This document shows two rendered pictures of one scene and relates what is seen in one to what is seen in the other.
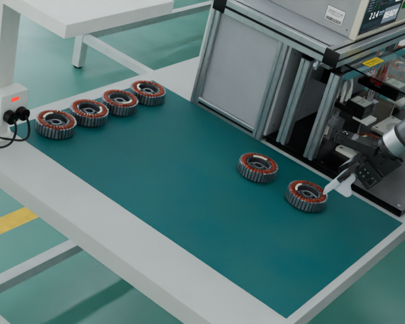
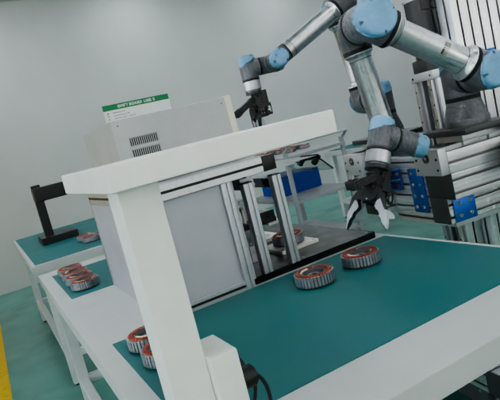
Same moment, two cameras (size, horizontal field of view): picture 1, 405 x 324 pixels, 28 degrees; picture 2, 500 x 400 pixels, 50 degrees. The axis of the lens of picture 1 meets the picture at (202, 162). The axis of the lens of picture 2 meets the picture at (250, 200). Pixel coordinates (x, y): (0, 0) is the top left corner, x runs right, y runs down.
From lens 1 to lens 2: 184 cm
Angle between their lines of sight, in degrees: 58
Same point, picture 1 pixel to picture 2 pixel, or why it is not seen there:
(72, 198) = (390, 367)
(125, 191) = (365, 336)
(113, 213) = (417, 340)
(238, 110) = (218, 282)
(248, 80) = (211, 246)
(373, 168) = (386, 186)
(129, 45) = not seen: outside the picture
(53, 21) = (312, 121)
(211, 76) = not seen: hidden behind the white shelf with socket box
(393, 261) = not seen: hidden behind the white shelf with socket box
